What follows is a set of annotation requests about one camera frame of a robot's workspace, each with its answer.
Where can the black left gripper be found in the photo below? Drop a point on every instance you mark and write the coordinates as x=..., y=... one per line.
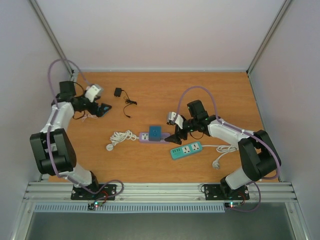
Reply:
x=93, y=111

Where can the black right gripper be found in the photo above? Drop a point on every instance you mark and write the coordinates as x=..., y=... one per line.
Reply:
x=179, y=137

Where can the light blue adapter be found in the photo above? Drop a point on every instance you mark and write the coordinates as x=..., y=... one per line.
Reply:
x=103, y=109

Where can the white charger with cable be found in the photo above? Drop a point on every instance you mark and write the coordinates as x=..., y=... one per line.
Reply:
x=88, y=116

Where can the teal power strip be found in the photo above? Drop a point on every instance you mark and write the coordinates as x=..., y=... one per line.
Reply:
x=186, y=150

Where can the black power adapter with cable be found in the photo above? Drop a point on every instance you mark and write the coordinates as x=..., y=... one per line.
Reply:
x=128, y=102

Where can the blue cube socket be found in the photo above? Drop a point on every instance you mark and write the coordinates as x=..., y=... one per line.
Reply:
x=155, y=133

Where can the purple power strip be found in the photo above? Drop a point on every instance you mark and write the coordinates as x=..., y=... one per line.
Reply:
x=144, y=138

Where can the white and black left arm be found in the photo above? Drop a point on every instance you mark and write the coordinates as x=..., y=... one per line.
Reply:
x=52, y=149

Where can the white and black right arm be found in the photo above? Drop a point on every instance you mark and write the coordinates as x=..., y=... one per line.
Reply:
x=258, y=156

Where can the right controller board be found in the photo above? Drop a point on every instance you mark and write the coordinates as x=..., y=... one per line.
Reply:
x=232, y=204

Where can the controller board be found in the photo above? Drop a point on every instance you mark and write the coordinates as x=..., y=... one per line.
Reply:
x=232, y=204
x=95, y=205

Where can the left controller board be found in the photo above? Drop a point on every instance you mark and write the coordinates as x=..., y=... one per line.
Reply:
x=95, y=205

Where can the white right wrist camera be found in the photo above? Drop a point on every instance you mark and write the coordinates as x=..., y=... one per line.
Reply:
x=175, y=119

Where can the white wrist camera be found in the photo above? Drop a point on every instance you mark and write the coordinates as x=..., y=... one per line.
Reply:
x=93, y=92
x=175, y=119

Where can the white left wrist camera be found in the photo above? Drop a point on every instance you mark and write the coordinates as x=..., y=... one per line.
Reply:
x=93, y=92

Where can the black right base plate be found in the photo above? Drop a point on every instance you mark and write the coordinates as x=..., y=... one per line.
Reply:
x=214, y=192

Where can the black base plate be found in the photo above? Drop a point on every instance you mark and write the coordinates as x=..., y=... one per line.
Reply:
x=214, y=192
x=78, y=193

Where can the slotted grey cable duct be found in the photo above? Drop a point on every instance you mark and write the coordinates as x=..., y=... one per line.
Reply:
x=129, y=208

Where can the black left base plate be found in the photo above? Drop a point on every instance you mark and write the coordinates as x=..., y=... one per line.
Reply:
x=78, y=193

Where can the aluminium front rail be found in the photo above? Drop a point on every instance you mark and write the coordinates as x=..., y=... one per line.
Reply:
x=271, y=192

